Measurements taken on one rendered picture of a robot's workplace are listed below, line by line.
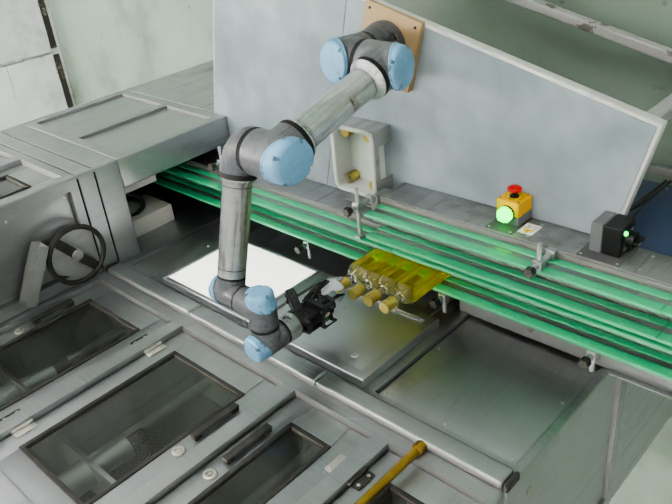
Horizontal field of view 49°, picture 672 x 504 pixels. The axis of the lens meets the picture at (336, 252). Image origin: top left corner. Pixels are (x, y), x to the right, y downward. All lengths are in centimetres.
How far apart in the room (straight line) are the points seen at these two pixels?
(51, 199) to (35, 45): 306
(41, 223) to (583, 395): 173
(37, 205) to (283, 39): 96
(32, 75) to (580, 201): 424
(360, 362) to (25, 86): 396
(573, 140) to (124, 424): 137
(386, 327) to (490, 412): 42
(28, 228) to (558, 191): 164
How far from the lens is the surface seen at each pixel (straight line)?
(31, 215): 255
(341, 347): 206
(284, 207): 248
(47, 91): 558
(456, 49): 206
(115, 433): 203
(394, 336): 209
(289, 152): 167
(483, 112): 206
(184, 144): 277
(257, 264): 250
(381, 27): 212
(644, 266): 190
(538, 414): 191
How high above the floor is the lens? 238
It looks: 37 degrees down
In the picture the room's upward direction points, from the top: 122 degrees counter-clockwise
